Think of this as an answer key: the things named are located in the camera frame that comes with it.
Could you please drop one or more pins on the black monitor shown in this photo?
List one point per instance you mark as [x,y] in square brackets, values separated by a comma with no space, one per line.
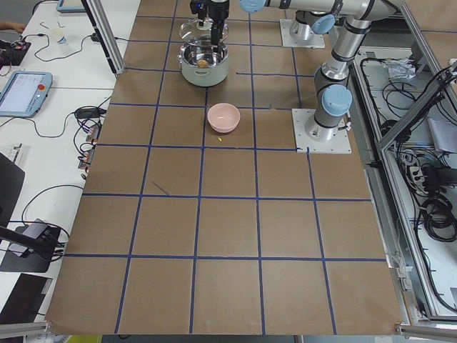
[11,182]

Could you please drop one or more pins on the pink bowl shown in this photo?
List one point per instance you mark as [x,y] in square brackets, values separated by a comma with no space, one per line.
[223,117]

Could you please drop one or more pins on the paper cup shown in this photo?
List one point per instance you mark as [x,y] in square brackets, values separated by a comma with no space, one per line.
[58,35]

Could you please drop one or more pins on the brown egg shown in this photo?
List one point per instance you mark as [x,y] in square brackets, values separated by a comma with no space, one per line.
[202,63]

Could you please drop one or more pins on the black laptop power brick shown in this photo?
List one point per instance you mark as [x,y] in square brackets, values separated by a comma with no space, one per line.
[89,112]

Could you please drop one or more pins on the aluminium frame post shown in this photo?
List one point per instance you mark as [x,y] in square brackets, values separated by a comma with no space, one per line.
[99,21]

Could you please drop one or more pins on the aluminium frame rail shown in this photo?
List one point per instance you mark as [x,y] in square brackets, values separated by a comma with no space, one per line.
[404,75]

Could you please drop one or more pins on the pale green electric pot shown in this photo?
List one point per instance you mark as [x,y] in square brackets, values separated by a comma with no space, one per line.
[214,74]

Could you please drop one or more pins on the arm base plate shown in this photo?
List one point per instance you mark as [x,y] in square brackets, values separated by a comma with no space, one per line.
[297,35]
[313,139]

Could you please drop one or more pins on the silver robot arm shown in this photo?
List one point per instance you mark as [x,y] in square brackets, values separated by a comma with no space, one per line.
[321,25]
[334,99]

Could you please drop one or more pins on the blue teach pendant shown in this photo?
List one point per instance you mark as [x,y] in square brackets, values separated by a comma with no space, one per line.
[24,93]
[70,6]

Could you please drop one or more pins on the black camera stand base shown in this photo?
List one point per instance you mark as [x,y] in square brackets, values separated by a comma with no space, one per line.
[32,247]

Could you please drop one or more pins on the glass pot lid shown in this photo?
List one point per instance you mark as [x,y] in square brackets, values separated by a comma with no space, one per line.
[200,37]

